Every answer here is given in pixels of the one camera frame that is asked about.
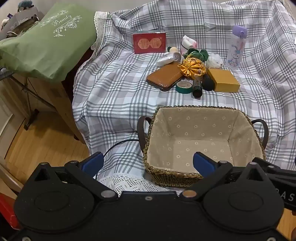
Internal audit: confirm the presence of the dark cylinder bottle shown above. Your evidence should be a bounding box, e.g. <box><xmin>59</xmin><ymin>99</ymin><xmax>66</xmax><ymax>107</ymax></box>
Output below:
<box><xmin>192</xmin><ymin>76</ymin><xmax>203</xmax><ymax>98</ymax></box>

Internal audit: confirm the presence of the green tape roll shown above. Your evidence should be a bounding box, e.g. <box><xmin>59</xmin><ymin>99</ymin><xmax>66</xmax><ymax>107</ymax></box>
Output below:
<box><xmin>176</xmin><ymin>81</ymin><xmax>193</xmax><ymax>94</ymax></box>

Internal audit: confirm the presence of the yellow floral drawstring pouch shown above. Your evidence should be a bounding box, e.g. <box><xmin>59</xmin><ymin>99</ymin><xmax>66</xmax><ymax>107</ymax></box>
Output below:
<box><xmin>178</xmin><ymin>56</ymin><xmax>207</xmax><ymax>79</ymax></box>

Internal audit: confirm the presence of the white fluffy plush toy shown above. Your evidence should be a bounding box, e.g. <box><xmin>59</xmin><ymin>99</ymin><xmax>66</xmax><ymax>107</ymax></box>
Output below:
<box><xmin>206</xmin><ymin>53</ymin><xmax>224</xmax><ymax>69</ymax></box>

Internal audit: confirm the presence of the green plush toy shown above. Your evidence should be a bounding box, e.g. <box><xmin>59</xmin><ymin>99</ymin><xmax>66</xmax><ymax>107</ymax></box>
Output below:
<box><xmin>183</xmin><ymin>48</ymin><xmax>209</xmax><ymax>62</ymax></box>

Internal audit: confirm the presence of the beige tape roll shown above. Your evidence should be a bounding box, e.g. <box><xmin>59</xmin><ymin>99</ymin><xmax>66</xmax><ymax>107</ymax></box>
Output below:
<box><xmin>173</xmin><ymin>52</ymin><xmax>182</xmax><ymax>62</ymax></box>

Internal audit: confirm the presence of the white lace cloth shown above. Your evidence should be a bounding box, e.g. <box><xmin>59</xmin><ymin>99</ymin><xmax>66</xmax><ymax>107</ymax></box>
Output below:
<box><xmin>96</xmin><ymin>173</ymin><xmax>184</xmax><ymax>196</ymax></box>

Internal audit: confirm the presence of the woven basket with fabric liner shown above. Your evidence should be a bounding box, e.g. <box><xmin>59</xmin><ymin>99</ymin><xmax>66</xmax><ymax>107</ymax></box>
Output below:
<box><xmin>137</xmin><ymin>105</ymin><xmax>269</xmax><ymax>187</ymax></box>

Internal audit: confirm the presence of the black tripod stand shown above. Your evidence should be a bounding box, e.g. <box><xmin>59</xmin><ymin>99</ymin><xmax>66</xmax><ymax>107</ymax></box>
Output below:
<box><xmin>1</xmin><ymin>67</ymin><xmax>57</xmax><ymax>131</ymax></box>

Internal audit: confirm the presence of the black round makeup sponge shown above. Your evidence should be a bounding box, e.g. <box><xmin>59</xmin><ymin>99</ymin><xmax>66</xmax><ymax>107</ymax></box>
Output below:
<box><xmin>202</xmin><ymin>74</ymin><xmax>215</xmax><ymax>91</ymax></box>

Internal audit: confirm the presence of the yellow cardboard box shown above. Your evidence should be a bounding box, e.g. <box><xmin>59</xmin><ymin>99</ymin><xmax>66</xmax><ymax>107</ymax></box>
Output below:
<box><xmin>207</xmin><ymin>68</ymin><xmax>240</xmax><ymax>93</ymax></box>

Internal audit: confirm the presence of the wooden cabinet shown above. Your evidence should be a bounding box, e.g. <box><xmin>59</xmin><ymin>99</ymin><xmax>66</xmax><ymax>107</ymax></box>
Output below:
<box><xmin>10</xmin><ymin>74</ymin><xmax>85</xmax><ymax>144</ymax></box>

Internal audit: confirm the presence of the brown leather wallet case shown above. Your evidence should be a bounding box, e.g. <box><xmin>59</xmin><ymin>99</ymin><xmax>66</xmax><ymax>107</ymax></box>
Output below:
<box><xmin>147</xmin><ymin>62</ymin><xmax>183</xmax><ymax>91</ymax></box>

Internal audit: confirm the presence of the purple lid cartoon bottle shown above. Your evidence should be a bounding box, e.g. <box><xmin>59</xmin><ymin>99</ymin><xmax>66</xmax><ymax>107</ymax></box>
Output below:
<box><xmin>225</xmin><ymin>25</ymin><xmax>248</xmax><ymax>69</ymax></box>

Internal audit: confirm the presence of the grey plaid cloth cover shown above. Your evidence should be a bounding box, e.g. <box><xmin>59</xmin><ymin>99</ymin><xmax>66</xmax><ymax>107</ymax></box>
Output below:
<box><xmin>72</xmin><ymin>1</ymin><xmax>295</xmax><ymax>181</ymax></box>

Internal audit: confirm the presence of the green embroidered pillow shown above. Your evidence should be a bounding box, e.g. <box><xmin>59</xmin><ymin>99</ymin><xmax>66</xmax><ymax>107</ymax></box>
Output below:
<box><xmin>1</xmin><ymin>2</ymin><xmax>97</xmax><ymax>82</ymax></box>

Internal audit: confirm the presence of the white pink folded cloth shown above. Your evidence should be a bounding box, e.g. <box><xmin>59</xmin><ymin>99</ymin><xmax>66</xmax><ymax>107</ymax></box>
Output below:
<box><xmin>180</xmin><ymin>35</ymin><xmax>197</xmax><ymax>55</ymax></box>

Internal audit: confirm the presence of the red and teal box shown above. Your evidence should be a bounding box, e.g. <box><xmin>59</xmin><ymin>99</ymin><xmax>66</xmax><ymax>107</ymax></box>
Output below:
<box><xmin>132</xmin><ymin>32</ymin><xmax>166</xmax><ymax>54</ymax></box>

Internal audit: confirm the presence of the cardboard box with plush toys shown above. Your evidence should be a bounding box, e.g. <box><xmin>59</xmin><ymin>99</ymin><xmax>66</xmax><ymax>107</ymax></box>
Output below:
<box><xmin>1</xmin><ymin>1</ymin><xmax>44</xmax><ymax>40</ymax></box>

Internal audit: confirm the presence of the black cable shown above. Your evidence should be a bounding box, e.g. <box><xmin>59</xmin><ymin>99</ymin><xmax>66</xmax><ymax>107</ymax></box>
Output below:
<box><xmin>94</xmin><ymin>138</ymin><xmax>140</xmax><ymax>180</ymax></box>

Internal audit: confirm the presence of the cream sponge with teal handle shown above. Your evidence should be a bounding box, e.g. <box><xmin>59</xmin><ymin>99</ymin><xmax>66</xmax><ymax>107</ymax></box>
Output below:
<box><xmin>168</xmin><ymin>47</ymin><xmax>179</xmax><ymax>53</ymax></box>

